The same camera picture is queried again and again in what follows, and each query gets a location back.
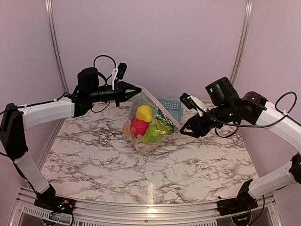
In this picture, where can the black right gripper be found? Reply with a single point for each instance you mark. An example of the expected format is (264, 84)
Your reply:
(201, 132)

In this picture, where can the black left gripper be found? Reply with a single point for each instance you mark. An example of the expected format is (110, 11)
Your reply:
(123, 85)

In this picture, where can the light blue plastic basket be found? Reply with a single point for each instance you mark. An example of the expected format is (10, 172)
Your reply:
(174, 107)

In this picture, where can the clear zip top bag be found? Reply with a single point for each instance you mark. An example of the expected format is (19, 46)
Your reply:
(149, 124)

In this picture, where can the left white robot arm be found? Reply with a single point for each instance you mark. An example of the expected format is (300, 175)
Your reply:
(19, 118)

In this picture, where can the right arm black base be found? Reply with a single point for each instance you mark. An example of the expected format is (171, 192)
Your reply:
(242, 202)

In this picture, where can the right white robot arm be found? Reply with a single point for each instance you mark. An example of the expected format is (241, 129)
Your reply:
(252, 111)

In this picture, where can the orange fake peach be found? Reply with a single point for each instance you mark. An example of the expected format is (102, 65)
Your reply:
(127, 129)

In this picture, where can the red fake apple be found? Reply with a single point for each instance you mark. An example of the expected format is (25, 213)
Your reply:
(138, 127)

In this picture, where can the green fake pear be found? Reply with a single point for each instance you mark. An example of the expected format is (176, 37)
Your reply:
(152, 135)

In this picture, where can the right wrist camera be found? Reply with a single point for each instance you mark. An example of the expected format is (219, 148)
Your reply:
(192, 102)

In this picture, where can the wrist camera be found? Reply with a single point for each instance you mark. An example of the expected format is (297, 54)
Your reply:
(192, 102)
(118, 74)

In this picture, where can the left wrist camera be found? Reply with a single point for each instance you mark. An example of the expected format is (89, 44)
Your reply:
(118, 74)

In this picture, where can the left aluminium frame post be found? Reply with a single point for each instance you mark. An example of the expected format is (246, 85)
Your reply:
(55, 46)

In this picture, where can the aluminium frame post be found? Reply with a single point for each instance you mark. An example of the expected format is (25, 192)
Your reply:
(242, 41)
(55, 46)

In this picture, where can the front aluminium table rail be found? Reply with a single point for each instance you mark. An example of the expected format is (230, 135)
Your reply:
(93, 213)

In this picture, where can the right aluminium frame post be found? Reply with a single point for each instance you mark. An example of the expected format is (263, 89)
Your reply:
(242, 41)

